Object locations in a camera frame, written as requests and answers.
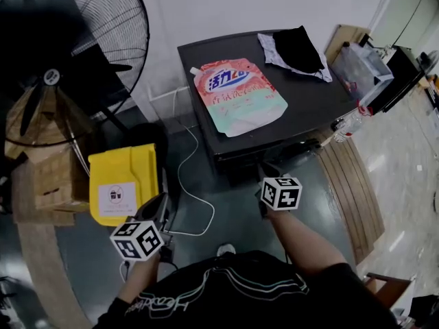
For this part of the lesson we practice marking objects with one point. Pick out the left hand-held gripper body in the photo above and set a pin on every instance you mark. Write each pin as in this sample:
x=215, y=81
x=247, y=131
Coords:
x=137, y=240

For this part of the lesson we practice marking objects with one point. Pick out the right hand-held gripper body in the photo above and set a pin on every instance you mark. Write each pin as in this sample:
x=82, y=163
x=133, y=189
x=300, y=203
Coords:
x=281, y=194

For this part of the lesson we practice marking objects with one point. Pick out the person's right forearm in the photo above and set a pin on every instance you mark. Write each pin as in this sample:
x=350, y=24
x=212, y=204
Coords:
x=302, y=242

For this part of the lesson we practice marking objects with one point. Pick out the person's left forearm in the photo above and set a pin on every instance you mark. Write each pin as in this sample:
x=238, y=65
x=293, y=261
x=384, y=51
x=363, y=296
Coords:
x=140, y=279

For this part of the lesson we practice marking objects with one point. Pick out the pink detergent pouch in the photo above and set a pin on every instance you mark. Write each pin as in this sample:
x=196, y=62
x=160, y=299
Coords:
x=240, y=108

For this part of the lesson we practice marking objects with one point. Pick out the yellow-lidded black waste bin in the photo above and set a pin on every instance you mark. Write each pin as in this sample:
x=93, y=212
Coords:
x=116, y=170

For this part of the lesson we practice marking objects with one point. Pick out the wooden slatted board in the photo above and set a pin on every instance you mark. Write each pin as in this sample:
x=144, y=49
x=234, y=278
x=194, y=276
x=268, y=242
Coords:
x=353, y=190

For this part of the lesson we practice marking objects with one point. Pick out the person's grey shoe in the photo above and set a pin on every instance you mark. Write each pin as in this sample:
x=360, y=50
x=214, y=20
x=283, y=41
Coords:
x=226, y=249

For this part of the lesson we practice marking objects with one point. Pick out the black washing machine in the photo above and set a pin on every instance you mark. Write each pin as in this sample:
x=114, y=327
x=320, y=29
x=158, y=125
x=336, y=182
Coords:
x=308, y=98

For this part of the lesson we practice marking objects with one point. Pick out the large clear water bottle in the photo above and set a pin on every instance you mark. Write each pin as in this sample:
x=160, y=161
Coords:
x=348, y=129

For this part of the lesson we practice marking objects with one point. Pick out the flattened cardboard sheet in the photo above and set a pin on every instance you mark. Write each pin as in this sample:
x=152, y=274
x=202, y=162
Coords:
x=41, y=252

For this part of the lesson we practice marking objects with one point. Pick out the brown cardboard box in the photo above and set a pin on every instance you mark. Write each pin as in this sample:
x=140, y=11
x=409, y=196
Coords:
x=13, y=122
x=55, y=177

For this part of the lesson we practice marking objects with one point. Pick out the person's black printed shirt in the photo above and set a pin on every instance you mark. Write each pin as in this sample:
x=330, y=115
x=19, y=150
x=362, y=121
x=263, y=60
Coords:
x=257, y=307

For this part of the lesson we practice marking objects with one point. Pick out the white patterned cloth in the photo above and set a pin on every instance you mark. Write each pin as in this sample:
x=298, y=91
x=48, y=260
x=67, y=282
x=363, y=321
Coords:
x=269, y=51

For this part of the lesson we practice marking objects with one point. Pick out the clear plastic storage bin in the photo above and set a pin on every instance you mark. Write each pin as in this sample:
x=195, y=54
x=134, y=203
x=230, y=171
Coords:
x=363, y=70

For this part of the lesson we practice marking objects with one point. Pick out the brown white-topped side table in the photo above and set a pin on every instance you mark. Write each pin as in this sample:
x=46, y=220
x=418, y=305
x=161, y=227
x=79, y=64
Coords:
x=387, y=290

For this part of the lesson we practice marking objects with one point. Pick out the plain wooden board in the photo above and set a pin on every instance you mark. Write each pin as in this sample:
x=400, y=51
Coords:
x=343, y=36

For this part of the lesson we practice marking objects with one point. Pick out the tall black cabinet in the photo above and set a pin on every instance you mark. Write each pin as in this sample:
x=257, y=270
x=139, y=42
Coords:
x=404, y=77

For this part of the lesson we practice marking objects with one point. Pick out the large black pedestal fan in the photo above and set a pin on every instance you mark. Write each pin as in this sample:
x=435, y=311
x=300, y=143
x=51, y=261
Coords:
x=51, y=76

